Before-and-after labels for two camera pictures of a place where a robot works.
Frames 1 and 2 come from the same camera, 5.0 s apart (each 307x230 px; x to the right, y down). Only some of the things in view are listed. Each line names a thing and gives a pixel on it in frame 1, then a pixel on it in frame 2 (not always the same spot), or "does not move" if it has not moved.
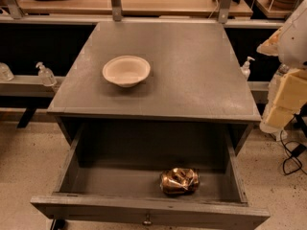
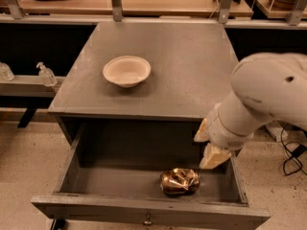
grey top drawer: [110, 179] does not move
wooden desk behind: [143, 0] does not move
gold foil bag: [179, 180] does not move
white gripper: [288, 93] to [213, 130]
